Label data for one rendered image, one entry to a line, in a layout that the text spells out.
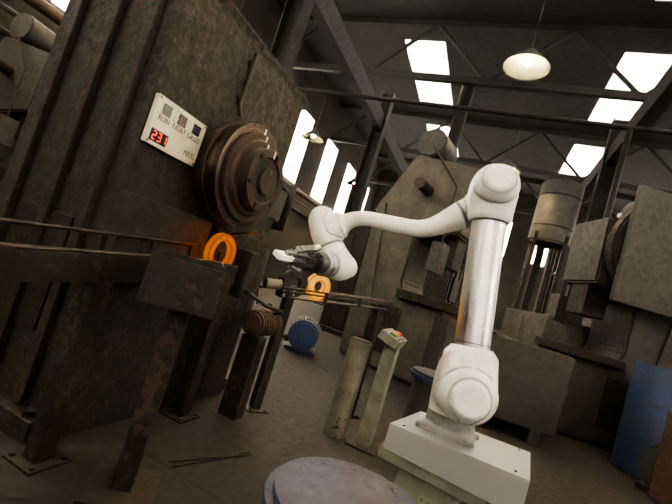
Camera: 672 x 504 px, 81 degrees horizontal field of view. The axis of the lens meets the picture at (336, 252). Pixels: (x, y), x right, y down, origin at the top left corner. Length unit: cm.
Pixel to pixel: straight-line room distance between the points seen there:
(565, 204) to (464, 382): 937
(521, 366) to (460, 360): 244
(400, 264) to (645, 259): 219
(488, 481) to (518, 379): 236
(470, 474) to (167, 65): 164
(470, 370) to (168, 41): 148
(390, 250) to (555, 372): 190
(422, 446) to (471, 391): 26
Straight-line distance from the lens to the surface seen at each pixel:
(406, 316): 415
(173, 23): 174
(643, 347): 485
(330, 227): 143
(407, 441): 131
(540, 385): 366
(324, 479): 86
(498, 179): 123
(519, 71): 672
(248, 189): 171
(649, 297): 450
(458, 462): 129
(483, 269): 121
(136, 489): 152
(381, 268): 434
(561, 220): 1027
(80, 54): 203
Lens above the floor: 80
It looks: 4 degrees up
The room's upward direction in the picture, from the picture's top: 17 degrees clockwise
